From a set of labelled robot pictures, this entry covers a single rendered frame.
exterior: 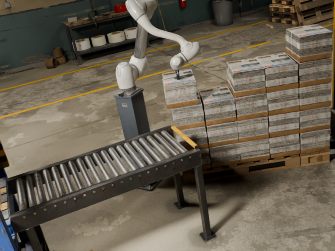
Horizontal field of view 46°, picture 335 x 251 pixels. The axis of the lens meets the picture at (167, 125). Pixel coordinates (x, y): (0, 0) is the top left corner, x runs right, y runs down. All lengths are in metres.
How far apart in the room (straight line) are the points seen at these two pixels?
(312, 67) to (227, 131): 0.93
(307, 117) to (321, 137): 0.28
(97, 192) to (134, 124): 1.13
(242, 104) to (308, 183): 0.95
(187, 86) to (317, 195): 1.48
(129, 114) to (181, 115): 0.48
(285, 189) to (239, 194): 0.42
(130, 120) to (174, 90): 0.52
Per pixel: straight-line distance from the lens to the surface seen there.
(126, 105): 3.60
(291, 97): 3.73
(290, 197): 3.67
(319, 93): 3.80
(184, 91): 3.48
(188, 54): 3.23
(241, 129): 3.71
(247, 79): 3.56
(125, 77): 3.52
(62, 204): 2.68
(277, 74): 3.60
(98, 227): 3.66
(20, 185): 3.00
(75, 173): 2.91
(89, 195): 2.69
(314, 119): 3.88
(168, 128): 3.24
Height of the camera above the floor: 2.18
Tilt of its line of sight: 25 degrees down
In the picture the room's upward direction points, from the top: 10 degrees counter-clockwise
